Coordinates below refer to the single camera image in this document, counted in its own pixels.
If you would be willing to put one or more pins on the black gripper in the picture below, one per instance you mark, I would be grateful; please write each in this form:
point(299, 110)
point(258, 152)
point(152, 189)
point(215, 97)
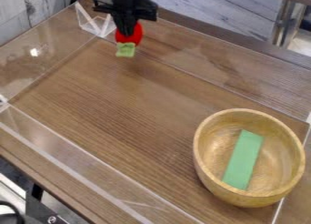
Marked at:
point(126, 12)

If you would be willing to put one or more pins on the red plush strawberry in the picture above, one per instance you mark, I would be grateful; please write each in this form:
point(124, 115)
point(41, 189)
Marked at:
point(127, 43)

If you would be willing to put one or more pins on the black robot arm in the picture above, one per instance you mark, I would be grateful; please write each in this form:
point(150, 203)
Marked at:
point(127, 12)

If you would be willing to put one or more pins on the metal table leg background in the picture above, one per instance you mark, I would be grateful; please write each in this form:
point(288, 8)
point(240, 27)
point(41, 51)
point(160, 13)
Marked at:
point(290, 18)

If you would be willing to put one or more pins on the wooden bowl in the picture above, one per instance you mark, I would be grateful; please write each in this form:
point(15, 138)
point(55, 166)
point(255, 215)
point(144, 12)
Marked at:
point(279, 166)

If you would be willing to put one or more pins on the green rectangular block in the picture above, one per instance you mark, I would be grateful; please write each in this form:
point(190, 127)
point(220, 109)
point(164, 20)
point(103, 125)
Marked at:
point(238, 172)

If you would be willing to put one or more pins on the clear acrylic corner bracket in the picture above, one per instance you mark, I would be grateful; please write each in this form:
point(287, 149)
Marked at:
point(100, 26)

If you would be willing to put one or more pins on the clear acrylic front wall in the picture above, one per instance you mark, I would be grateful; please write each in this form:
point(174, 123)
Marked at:
point(94, 188)

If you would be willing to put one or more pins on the black clamp with cable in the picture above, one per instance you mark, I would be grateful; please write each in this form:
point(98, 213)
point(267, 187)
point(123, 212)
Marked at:
point(23, 210)

